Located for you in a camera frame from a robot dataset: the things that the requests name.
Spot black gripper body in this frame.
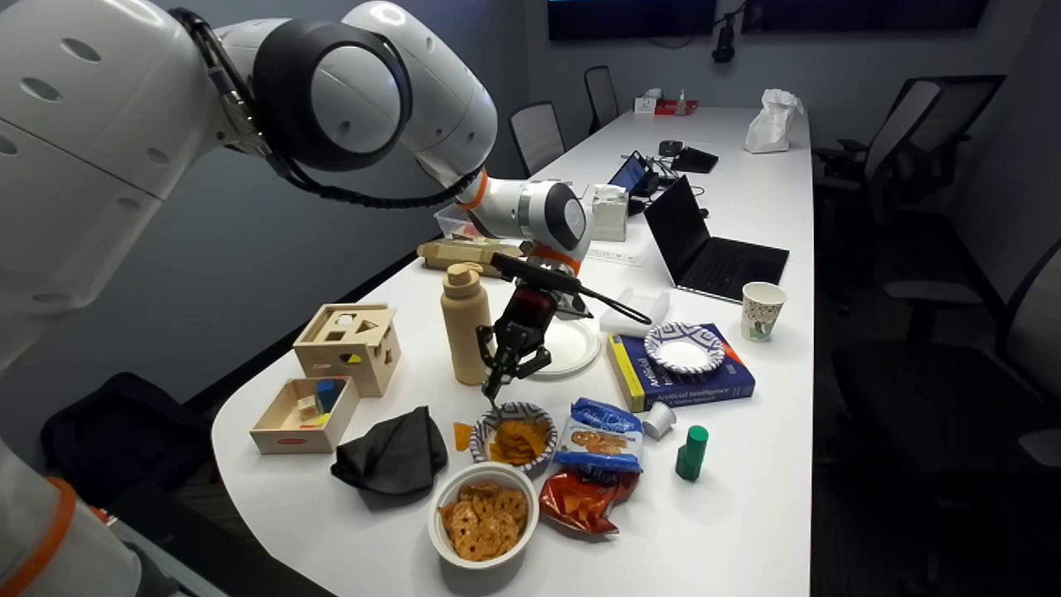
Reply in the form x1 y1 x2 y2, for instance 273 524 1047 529
502 279 561 340

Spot small patterned paper bowl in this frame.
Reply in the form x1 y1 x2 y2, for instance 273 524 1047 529
471 401 561 482

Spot white bowl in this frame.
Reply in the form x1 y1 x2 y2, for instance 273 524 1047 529
423 462 543 573

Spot white round plate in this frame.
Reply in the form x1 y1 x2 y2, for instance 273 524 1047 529
528 315 605 382

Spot tan water bottle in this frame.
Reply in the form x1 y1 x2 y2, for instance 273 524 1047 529
438 261 495 388

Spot orange snack pieces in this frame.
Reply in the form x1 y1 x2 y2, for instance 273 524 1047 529
484 412 553 471

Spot long wooden box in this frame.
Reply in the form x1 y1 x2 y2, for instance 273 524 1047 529
415 237 523 279

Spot blue snack bag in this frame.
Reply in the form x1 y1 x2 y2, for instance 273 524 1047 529
551 394 647 477

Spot white plastic container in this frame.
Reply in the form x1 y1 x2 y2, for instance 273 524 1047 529
597 290 674 341

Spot white tissue box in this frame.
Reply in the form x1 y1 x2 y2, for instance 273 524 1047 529
586 184 635 246

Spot dark grey cloth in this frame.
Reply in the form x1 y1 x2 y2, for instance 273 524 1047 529
327 406 451 510

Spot small white object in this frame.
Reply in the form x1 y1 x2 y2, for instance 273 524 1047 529
639 399 680 443

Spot wooden shape sorter box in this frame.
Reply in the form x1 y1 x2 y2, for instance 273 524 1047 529
292 302 406 401

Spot patterned paper plate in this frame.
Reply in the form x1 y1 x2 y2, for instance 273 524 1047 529
639 319 729 378

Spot red snack bag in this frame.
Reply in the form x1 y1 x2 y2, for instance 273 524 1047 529
537 468 642 540

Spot brown pretzel crackers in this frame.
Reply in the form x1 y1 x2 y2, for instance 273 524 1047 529
438 477 531 565

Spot blue wooden block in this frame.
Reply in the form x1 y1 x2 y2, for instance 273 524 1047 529
312 378 349 415

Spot tablet with blue screen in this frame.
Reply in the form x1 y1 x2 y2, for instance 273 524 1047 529
608 148 664 200

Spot grey backed chair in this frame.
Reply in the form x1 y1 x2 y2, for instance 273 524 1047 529
507 99 569 177
582 64 622 129

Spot small green bottle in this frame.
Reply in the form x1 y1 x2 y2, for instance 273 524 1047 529
674 420 713 483

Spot black laptop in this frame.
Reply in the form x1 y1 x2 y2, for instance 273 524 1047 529
639 171 793 305

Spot open wooden tray box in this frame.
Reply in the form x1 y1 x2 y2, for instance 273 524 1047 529
246 374 363 459

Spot small black device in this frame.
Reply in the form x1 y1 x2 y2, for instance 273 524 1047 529
658 137 723 177

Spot white paper cup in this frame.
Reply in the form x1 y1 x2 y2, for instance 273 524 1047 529
741 279 790 346

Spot white plastic bag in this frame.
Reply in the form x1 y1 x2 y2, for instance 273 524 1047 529
742 86 810 155

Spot black bag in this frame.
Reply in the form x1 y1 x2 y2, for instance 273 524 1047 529
37 369 219 524

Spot black office chair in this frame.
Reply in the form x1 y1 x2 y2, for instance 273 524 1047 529
834 237 1061 477
811 73 1009 229

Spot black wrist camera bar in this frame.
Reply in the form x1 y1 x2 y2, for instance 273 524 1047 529
486 253 658 333

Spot wall mounted screen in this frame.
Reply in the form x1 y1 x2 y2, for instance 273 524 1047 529
741 0 992 33
548 0 721 44

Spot black conference camera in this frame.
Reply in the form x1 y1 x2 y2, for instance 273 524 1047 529
709 0 742 65

